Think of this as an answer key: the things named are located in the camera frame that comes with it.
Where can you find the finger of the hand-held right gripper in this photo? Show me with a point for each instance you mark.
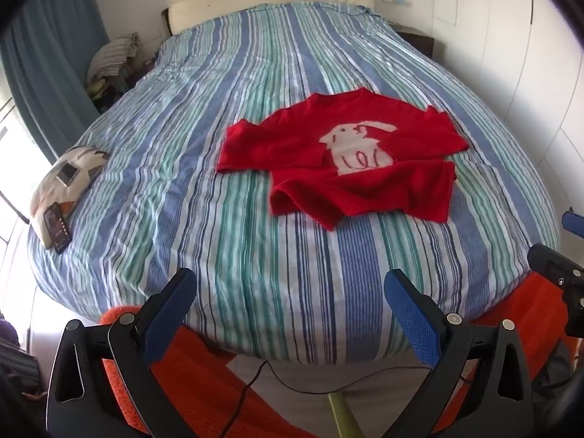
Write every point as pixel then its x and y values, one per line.
pixel 554 264
pixel 575 226

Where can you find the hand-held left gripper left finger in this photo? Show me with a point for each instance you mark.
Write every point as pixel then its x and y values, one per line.
pixel 168 317

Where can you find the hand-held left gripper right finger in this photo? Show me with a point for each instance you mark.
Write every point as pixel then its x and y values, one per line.
pixel 413 317

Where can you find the red sweater with white dog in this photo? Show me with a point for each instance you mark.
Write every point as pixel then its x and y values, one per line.
pixel 296 146

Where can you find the pile of clothes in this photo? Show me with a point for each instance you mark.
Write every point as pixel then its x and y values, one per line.
pixel 109 54

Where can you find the orange knitted cloth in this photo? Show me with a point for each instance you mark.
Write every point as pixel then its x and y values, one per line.
pixel 182 374

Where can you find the striped bed cover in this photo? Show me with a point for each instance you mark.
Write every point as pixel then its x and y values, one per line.
pixel 182 214

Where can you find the yellow-green stick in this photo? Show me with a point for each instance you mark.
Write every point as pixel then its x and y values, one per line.
pixel 342 419

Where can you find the black smartphone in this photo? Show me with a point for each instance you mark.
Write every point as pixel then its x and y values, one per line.
pixel 57 228

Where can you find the dark cloth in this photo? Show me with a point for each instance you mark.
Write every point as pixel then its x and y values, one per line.
pixel 18 360

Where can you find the white wardrobe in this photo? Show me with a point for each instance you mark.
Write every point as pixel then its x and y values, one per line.
pixel 524 77

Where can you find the patterned pillow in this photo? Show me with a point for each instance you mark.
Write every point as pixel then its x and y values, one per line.
pixel 86 164

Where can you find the dark nightstand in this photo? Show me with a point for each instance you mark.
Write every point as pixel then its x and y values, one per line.
pixel 422 43

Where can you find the blue curtain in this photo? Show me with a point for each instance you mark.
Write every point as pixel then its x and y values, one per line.
pixel 41 64

